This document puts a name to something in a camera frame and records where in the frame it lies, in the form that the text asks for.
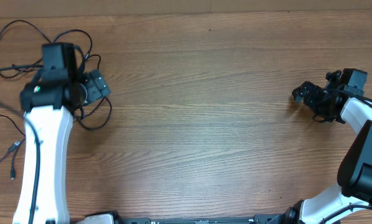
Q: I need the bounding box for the black usb cable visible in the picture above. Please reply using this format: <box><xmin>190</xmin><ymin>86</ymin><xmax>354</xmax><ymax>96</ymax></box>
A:
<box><xmin>0</xmin><ymin>20</ymin><xmax>93</xmax><ymax>79</ymax></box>
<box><xmin>72</xmin><ymin>54</ymin><xmax>113</xmax><ymax>131</ymax></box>
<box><xmin>0</xmin><ymin>114</ymin><xmax>26</xmax><ymax>181</ymax></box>

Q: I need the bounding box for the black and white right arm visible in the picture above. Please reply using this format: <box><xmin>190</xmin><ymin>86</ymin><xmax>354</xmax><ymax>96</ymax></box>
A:
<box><xmin>253</xmin><ymin>68</ymin><xmax>372</xmax><ymax>224</ymax></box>

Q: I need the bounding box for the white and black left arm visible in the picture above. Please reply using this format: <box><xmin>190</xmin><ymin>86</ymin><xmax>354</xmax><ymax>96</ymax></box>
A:
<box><xmin>12</xmin><ymin>42</ymin><xmax>111</xmax><ymax>223</ymax></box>

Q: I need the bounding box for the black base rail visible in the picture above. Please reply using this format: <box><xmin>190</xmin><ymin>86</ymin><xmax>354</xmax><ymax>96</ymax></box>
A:
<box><xmin>123</xmin><ymin>214</ymin><xmax>287</xmax><ymax>224</ymax></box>

